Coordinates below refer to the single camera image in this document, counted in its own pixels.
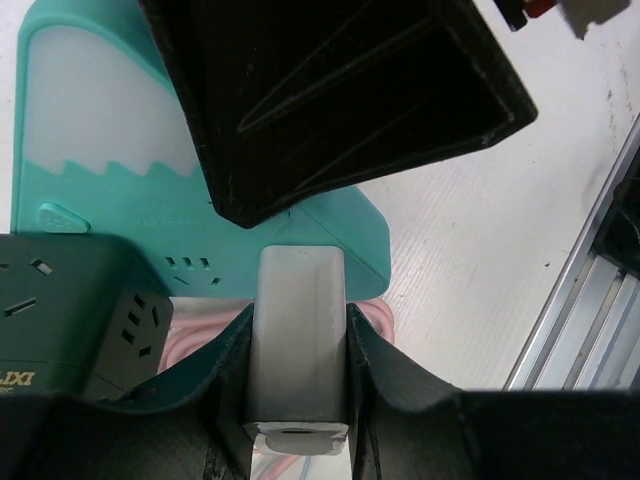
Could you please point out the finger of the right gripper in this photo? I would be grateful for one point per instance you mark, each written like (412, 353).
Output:
(289, 99)

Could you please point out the teal triangular power strip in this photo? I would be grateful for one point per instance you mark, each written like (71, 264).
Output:
(101, 146)

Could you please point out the aluminium front rail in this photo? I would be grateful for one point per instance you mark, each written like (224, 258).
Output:
(587, 334)

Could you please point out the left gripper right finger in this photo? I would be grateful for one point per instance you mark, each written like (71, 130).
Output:
(407, 423)

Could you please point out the dark green cube socket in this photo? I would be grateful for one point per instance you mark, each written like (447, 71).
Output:
(80, 314)

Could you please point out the white plug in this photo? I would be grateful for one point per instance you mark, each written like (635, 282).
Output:
(296, 395)

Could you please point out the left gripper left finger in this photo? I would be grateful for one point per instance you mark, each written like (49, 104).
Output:
(185, 423)

